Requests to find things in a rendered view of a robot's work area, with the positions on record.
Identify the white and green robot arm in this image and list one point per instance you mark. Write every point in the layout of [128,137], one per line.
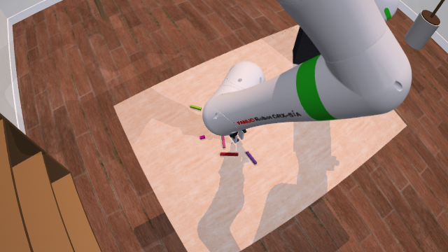
[361,71]

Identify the purple rod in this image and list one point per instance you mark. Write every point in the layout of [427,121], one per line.
[251,157]

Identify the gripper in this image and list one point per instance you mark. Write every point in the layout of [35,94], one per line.
[240,134]

